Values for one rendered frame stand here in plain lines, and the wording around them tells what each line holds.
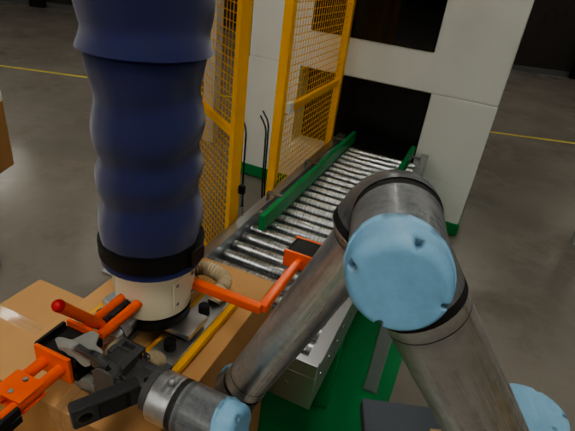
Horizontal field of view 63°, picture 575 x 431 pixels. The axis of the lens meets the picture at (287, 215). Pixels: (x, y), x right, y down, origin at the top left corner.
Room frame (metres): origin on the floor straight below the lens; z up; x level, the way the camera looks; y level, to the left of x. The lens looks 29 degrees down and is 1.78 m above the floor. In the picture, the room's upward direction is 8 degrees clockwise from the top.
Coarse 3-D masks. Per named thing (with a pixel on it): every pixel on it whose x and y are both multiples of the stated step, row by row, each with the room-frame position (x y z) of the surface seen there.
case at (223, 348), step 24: (216, 264) 1.14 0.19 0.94; (240, 288) 1.04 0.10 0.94; (264, 288) 1.06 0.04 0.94; (240, 312) 0.95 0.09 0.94; (144, 336) 0.82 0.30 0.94; (216, 336) 0.85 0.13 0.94; (240, 336) 0.90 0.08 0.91; (24, 360) 0.70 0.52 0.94; (192, 360) 0.76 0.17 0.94; (216, 360) 0.78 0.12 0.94; (72, 384) 0.66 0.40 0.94; (0, 408) 0.66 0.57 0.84; (48, 408) 0.61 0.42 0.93
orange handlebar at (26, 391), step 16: (288, 272) 0.95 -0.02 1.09; (208, 288) 0.85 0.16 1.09; (224, 288) 0.86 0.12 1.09; (272, 288) 0.88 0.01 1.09; (112, 304) 0.76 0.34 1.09; (128, 304) 0.76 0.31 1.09; (240, 304) 0.82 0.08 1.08; (256, 304) 0.81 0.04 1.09; (112, 320) 0.71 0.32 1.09; (32, 368) 0.57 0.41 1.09; (0, 384) 0.52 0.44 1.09; (16, 384) 0.53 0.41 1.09; (32, 384) 0.53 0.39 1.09; (48, 384) 0.54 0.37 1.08; (0, 400) 0.50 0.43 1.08; (16, 400) 0.49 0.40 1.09; (32, 400) 0.51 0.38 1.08; (0, 416) 0.47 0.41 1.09
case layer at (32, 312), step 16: (32, 288) 1.38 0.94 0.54; (48, 288) 1.39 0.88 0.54; (0, 304) 1.27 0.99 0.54; (16, 304) 1.28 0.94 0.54; (32, 304) 1.29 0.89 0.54; (48, 304) 1.30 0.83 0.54; (0, 320) 1.20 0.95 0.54; (16, 320) 1.21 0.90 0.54; (32, 320) 1.22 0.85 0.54; (48, 320) 1.23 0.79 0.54; (0, 336) 1.12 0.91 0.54; (16, 336) 1.13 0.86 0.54; (32, 336) 1.14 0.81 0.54; (0, 352) 1.06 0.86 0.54; (256, 416) 1.06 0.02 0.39
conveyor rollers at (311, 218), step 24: (336, 168) 2.94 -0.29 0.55; (360, 168) 2.99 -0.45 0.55; (384, 168) 3.09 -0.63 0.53; (408, 168) 3.12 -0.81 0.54; (312, 192) 2.52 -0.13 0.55; (336, 192) 2.56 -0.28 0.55; (288, 216) 2.19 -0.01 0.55; (312, 216) 2.23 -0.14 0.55; (264, 240) 1.93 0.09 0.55; (288, 240) 1.97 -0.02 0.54; (240, 264) 1.76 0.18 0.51; (264, 264) 1.73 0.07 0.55; (288, 288) 1.59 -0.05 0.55
